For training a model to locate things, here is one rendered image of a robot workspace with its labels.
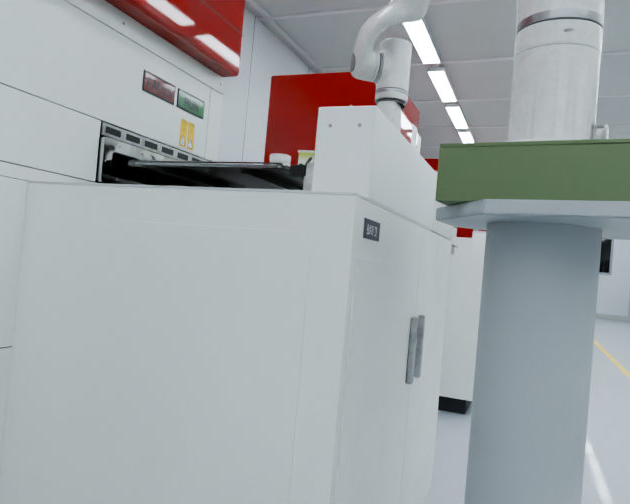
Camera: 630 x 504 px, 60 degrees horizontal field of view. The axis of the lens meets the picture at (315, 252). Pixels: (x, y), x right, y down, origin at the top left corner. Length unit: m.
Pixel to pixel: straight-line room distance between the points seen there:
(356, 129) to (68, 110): 0.60
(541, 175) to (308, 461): 0.50
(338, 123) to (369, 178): 0.10
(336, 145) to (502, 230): 0.28
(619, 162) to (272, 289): 0.48
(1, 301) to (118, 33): 0.61
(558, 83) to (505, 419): 0.47
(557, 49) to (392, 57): 0.66
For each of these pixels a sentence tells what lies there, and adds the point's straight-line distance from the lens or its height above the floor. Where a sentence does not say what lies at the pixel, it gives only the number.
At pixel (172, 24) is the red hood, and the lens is 1.40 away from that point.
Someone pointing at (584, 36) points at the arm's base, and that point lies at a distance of 0.90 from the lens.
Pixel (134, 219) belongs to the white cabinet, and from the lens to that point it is 0.95.
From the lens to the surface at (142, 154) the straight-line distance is 1.33.
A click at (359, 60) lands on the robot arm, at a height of 1.23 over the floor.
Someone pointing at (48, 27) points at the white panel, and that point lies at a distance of 1.20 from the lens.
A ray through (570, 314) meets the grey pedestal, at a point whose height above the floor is 0.68.
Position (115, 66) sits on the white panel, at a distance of 1.31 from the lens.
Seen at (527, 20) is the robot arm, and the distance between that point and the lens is 0.92.
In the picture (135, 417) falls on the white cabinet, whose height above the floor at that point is 0.45.
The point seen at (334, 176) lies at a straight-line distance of 0.84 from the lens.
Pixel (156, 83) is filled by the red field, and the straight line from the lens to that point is 1.40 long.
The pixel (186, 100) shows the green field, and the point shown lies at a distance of 1.50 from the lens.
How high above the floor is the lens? 0.72
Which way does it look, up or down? 1 degrees up
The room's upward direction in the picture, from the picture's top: 5 degrees clockwise
